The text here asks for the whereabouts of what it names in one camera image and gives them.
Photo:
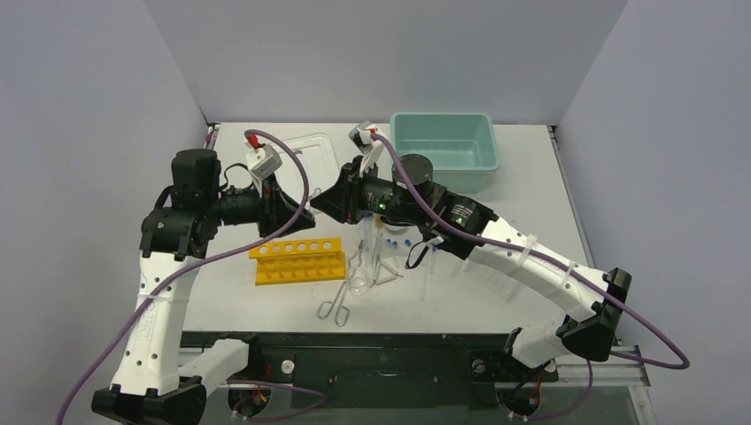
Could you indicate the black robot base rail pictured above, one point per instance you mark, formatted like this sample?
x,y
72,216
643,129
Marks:
x,y
369,370

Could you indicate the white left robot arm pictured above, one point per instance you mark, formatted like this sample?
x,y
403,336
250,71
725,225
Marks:
x,y
149,386

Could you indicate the yellow test tube rack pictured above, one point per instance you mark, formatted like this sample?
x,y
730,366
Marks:
x,y
298,261

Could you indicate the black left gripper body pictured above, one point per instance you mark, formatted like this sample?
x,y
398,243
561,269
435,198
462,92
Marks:
x,y
242,206

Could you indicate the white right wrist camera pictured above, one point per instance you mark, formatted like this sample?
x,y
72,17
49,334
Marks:
x,y
370,148

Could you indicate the blue funnel on stem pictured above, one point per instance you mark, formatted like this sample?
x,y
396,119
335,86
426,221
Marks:
x,y
368,231

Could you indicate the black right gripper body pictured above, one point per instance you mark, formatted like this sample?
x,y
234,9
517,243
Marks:
x,y
354,191

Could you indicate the teal plastic bin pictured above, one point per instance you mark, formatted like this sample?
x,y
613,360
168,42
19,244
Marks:
x,y
461,146

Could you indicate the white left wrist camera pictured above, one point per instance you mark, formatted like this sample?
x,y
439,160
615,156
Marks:
x,y
262,159

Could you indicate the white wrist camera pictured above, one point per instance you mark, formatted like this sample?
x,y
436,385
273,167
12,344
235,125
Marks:
x,y
262,159
370,148

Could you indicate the white plastic bin lid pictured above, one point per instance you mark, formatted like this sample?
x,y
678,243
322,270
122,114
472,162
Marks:
x,y
316,154

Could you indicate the blue capped vial pair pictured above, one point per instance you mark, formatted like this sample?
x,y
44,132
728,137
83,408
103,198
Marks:
x,y
397,244

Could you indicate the small glass beaker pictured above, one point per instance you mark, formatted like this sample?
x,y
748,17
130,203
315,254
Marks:
x,y
359,281

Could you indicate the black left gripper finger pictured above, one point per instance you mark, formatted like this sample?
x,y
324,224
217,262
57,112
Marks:
x,y
285,206
303,222

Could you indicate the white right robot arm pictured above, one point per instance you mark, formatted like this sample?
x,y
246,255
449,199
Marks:
x,y
591,300

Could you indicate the metal crucible tongs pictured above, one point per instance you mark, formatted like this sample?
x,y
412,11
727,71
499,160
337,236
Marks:
x,y
336,306

